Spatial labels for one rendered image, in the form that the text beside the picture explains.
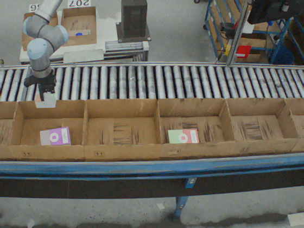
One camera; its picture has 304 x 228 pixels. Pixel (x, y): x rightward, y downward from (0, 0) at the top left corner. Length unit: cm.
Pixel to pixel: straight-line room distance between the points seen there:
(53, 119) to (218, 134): 96
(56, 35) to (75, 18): 136
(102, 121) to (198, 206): 115
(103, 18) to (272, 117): 158
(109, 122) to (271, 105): 98
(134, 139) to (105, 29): 115
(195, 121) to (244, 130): 30
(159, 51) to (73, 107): 194
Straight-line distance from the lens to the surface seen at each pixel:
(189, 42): 383
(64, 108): 190
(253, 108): 205
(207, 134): 193
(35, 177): 190
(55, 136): 182
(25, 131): 197
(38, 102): 171
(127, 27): 255
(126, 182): 203
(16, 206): 276
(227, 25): 235
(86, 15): 288
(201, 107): 194
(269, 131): 207
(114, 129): 190
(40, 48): 144
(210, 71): 247
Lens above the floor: 245
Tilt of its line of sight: 53 degrees down
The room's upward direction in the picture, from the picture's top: 5 degrees clockwise
